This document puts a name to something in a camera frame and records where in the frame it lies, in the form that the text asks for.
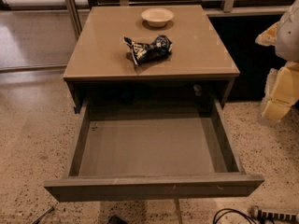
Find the grey drawer cabinet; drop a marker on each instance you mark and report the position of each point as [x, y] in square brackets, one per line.
[100, 54]

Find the open grey top drawer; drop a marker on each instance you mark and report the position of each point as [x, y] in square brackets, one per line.
[152, 150]

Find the white power strip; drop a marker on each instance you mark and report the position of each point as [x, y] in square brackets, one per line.
[262, 213]

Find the black object on floor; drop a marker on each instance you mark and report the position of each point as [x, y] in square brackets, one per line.
[116, 220]

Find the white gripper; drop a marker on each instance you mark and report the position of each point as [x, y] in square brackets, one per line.
[289, 36]

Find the blue chip bag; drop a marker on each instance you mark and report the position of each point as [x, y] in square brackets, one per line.
[159, 49]

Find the grey metal bar on floor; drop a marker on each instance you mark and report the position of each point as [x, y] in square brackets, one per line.
[39, 218]

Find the white ceramic bowl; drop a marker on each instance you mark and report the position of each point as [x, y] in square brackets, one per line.
[157, 17]

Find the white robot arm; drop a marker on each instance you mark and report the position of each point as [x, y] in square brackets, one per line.
[284, 36]

